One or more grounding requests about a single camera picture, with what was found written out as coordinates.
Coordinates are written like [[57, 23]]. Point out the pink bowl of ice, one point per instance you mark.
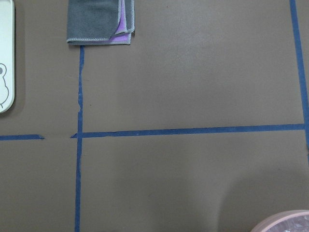
[[287, 221]]

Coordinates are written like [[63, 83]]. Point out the grey purple folded cloth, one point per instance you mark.
[[100, 22]]

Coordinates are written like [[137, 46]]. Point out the cream bear serving tray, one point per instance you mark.
[[7, 54]]

